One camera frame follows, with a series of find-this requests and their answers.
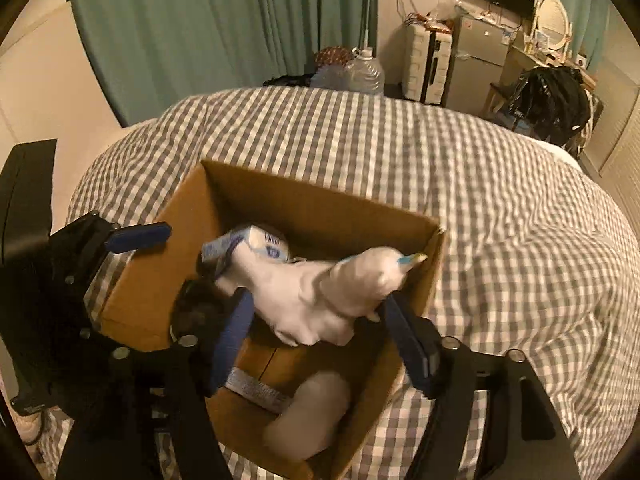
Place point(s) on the white oval mirror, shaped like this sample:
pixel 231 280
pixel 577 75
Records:
pixel 552 20

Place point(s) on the white suitcase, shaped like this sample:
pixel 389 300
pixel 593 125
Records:
pixel 425 65

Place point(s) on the narrow green curtain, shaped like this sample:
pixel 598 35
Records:
pixel 595 5

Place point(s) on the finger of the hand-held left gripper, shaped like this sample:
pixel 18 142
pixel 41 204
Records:
pixel 142 236

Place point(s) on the dark cloth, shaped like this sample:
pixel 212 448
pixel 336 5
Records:
pixel 200 305

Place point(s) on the grey checked blanket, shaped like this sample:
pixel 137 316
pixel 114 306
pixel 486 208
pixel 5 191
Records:
pixel 500 260

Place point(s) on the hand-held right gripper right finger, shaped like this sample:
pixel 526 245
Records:
pixel 410 345

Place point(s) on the dressing table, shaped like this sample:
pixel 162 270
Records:
pixel 520 60

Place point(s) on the silver fridge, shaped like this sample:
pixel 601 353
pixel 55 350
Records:
pixel 475 65

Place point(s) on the blue white tissue pack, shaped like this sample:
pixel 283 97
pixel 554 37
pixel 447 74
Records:
pixel 260 245

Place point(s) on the clear plastic bag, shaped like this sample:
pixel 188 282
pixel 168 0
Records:
pixel 444 7

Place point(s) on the white plush toy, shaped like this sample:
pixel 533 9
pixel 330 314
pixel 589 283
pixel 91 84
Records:
pixel 310 300

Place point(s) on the brown cardboard box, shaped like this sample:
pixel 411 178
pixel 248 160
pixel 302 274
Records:
pixel 325 210

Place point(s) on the wide green curtain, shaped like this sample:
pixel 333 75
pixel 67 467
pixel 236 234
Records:
pixel 200 25

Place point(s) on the black jacket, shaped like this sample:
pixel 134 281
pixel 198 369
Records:
pixel 545 105

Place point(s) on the floral bag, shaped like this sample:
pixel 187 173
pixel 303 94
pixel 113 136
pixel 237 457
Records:
pixel 334 56

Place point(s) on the white pole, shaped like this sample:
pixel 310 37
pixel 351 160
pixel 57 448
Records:
pixel 370 20

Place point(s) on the white louvred wardrobe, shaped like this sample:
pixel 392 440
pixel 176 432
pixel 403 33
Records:
pixel 620 125

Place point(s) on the large clear water bottle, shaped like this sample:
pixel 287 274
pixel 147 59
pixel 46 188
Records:
pixel 365 75

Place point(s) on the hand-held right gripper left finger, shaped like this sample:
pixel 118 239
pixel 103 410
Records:
pixel 230 340

